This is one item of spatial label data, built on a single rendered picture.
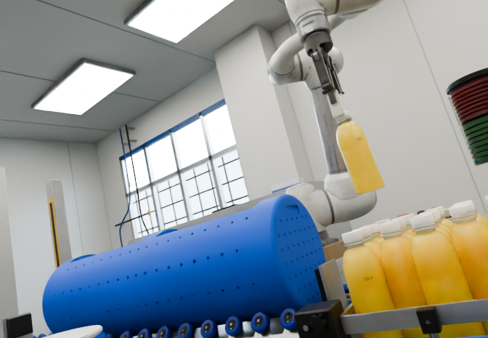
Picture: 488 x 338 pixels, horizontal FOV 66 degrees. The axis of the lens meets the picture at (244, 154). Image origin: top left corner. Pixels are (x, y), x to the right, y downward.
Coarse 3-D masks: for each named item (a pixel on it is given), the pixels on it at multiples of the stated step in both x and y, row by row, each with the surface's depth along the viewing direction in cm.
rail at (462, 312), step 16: (448, 304) 57; (464, 304) 56; (480, 304) 55; (352, 320) 64; (368, 320) 63; (384, 320) 61; (400, 320) 60; (416, 320) 59; (448, 320) 57; (464, 320) 56; (480, 320) 55
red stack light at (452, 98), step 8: (480, 80) 41; (464, 88) 42; (472, 88) 42; (480, 88) 41; (448, 96) 45; (456, 96) 43; (464, 96) 42; (472, 96) 42; (480, 96) 41; (456, 104) 44; (464, 104) 42; (472, 104) 42; (480, 104) 41; (456, 112) 44; (464, 112) 43; (472, 112) 42; (480, 112) 41; (464, 120) 43
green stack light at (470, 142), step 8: (472, 120) 42; (480, 120) 41; (464, 128) 43; (472, 128) 42; (480, 128) 41; (464, 136) 44; (472, 136) 42; (480, 136) 41; (472, 144) 42; (480, 144) 41; (472, 152) 43; (480, 152) 42; (480, 160) 42
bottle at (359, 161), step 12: (348, 120) 96; (336, 132) 97; (348, 132) 94; (360, 132) 93; (348, 144) 93; (360, 144) 92; (348, 156) 93; (360, 156) 92; (372, 156) 92; (348, 168) 94; (360, 168) 91; (372, 168) 91; (360, 180) 91; (372, 180) 90; (360, 192) 91
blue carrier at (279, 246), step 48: (144, 240) 110; (192, 240) 95; (240, 240) 86; (288, 240) 87; (48, 288) 122; (96, 288) 108; (144, 288) 98; (192, 288) 90; (240, 288) 84; (288, 288) 80
